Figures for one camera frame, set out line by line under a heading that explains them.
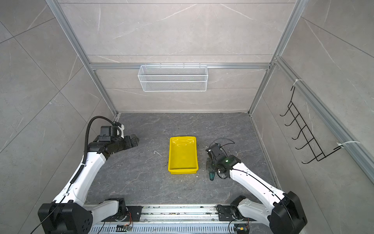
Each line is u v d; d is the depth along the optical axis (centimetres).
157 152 98
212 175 78
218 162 60
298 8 69
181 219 73
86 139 54
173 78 101
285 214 38
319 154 58
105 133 59
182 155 95
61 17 70
